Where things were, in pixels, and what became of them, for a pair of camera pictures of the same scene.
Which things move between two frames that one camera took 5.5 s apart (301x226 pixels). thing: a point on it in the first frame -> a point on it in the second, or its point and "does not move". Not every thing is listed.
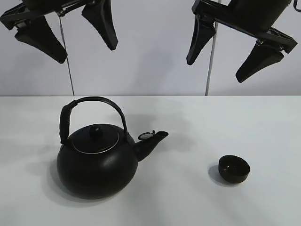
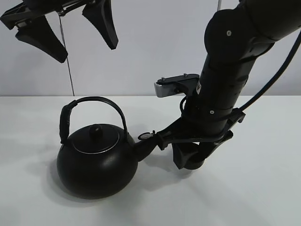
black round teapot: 97,160 does not move
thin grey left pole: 66,55 does not move
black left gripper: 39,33 does not move
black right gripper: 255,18 -> 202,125
